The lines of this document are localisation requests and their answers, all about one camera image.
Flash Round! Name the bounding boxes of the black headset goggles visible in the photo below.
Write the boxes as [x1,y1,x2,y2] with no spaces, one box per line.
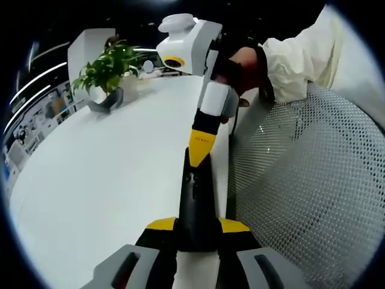
[86,87,125,114]

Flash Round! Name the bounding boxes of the black remote control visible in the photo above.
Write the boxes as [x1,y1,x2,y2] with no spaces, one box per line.
[177,146,222,253]

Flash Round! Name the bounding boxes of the person's right hand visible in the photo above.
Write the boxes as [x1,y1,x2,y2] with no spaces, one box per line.
[228,45,274,108]

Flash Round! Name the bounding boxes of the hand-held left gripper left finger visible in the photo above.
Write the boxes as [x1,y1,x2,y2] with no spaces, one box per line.
[80,216,179,289]

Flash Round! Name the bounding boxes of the pale plant pot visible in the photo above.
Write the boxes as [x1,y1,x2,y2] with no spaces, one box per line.
[119,74,144,102]

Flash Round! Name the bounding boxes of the green leafy plant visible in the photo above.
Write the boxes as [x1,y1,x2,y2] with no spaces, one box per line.
[71,39,143,98]

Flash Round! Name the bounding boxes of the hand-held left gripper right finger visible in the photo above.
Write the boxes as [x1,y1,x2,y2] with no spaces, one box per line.
[217,217,312,289]

